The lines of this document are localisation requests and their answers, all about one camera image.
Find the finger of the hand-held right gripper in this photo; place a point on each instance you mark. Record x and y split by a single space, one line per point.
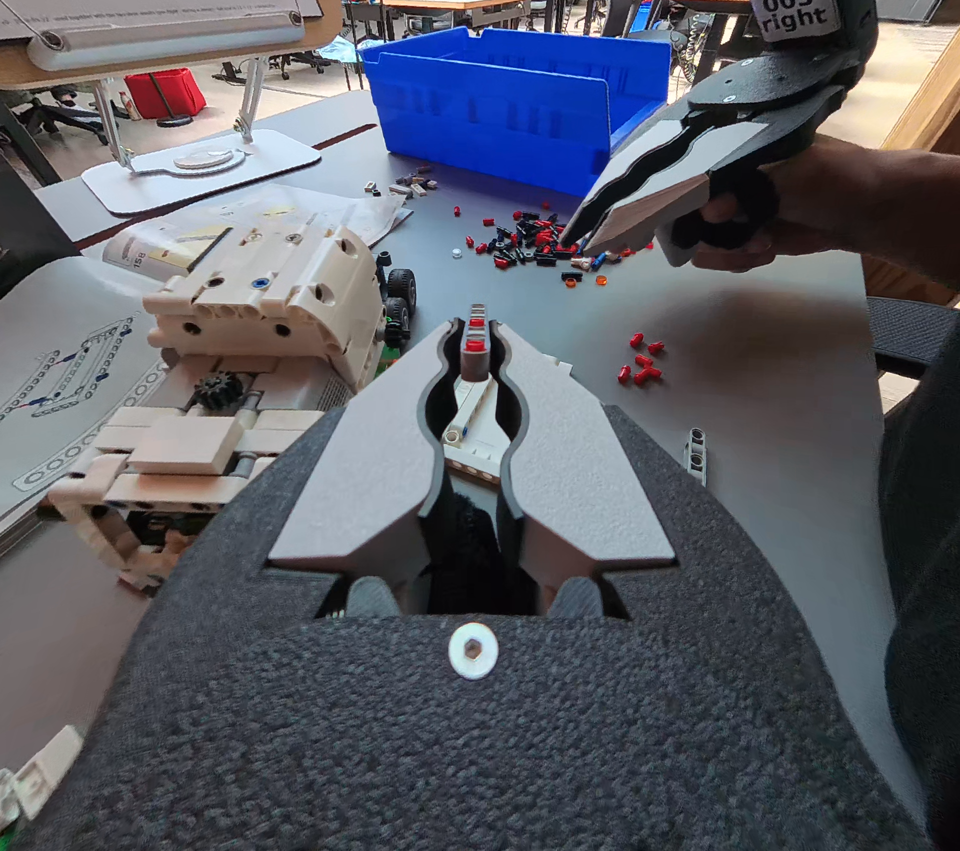
727 146
660 213

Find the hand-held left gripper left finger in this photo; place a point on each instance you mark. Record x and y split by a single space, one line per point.
360 483

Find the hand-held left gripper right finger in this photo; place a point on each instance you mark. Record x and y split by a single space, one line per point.
592 483

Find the white lego panel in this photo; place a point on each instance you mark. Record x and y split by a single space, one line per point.
472 450

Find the pile of small lego pins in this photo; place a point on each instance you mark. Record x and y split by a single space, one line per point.
536 240

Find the red-pinned grey lego beam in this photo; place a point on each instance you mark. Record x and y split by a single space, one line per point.
476 360

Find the person's right forearm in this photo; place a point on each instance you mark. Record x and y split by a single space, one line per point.
915 206

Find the white lego truck model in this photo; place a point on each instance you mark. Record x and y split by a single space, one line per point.
262 288

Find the cluster of tan lego bits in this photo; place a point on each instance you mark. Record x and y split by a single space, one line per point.
401 189

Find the loose white lego piece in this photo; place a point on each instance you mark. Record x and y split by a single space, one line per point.
49 768

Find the person's right hand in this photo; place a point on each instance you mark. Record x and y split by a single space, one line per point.
817 206

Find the wooden panel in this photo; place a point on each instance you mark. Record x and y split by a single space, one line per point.
930 116

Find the blue plastic bin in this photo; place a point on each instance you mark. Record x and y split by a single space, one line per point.
487 108

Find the black chair armrest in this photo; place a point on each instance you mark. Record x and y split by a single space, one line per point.
911 337

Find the document stand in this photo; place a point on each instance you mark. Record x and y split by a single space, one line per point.
247 168

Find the open instruction booklet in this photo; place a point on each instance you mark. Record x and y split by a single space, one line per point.
60 311

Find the person's dark clothing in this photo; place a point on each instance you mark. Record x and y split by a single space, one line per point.
930 566

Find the red storage box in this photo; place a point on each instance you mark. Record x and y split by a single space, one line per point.
165 93

